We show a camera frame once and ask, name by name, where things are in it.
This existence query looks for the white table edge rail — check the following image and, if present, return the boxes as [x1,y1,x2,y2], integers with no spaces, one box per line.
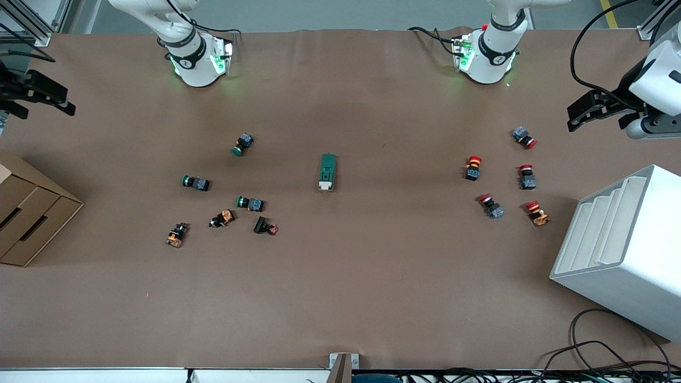
[0,367,330,383]

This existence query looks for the black base cable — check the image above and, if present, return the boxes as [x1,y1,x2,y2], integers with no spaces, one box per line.
[408,26,459,47]
[165,0,243,38]

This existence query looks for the aluminium frame profile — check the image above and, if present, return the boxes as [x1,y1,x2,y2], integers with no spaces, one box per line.
[636,0,681,42]
[0,0,72,47]

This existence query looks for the black right base cable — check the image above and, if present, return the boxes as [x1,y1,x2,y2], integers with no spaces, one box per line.
[165,0,243,38]

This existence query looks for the brown cardboard box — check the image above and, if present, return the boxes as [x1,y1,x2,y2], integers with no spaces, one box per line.
[0,151,85,268]

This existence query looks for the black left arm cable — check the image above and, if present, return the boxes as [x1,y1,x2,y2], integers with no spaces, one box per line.
[570,0,660,110]

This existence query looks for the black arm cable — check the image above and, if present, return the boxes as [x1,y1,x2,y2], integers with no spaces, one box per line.
[0,24,56,63]
[570,0,660,110]

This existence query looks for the white stepped rack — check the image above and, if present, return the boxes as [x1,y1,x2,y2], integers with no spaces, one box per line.
[550,164,681,343]

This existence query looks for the black looped cable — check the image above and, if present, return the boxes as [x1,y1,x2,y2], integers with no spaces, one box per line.
[570,309,672,373]

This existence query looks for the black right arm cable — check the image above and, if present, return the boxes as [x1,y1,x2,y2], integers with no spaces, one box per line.
[0,24,56,63]

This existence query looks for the black left base cable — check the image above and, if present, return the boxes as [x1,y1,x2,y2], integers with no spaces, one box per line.
[408,26,459,47]

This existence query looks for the metal table edge bracket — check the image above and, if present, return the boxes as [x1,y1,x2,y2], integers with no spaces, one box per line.
[329,353,360,383]

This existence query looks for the green load switch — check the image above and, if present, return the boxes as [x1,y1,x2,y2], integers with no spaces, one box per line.
[319,153,338,192]

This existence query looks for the black cable bundle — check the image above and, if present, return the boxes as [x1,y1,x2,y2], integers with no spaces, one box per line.
[306,366,681,383]

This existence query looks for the black curved cable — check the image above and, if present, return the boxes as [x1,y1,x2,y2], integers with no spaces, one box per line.
[537,340,671,373]

